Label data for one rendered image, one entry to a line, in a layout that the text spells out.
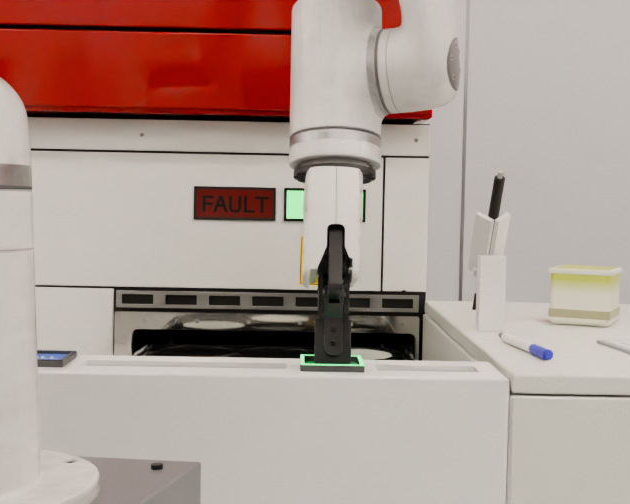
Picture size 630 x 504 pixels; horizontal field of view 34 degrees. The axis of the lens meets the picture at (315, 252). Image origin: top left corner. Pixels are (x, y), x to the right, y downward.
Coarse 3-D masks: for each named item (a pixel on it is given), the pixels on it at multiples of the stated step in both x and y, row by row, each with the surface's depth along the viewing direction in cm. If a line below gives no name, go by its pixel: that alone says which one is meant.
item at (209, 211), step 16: (208, 192) 148; (224, 192) 148; (240, 192) 148; (256, 192) 148; (272, 192) 148; (208, 208) 148; (224, 208) 148; (240, 208) 148; (256, 208) 148; (272, 208) 148
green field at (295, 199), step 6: (288, 192) 148; (294, 192) 148; (300, 192) 148; (288, 198) 148; (294, 198) 148; (300, 198) 148; (288, 204) 148; (294, 204) 148; (300, 204) 148; (288, 210) 148; (294, 210) 148; (300, 210) 148; (288, 216) 148; (294, 216) 148; (300, 216) 148
